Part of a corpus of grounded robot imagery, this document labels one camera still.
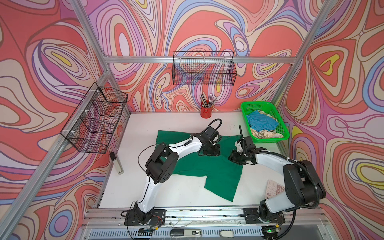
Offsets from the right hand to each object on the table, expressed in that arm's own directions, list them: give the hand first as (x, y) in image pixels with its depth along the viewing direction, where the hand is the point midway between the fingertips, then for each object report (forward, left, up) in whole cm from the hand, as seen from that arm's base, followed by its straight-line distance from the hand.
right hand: (231, 161), depth 92 cm
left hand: (+3, +6, +5) cm, 8 cm away
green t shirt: (-8, +6, -4) cm, 11 cm away
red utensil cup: (+39, +13, +5) cm, 42 cm away
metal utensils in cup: (+45, +12, +9) cm, 47 cm away
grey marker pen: (-1, +70, +4) cm, 70 cm away
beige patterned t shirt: (+18, -27, +3) cm, 32 cm away
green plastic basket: (+41, -38, +5) cm, 56 cm away
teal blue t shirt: (+29, -26, +4) cm, 39 cm away
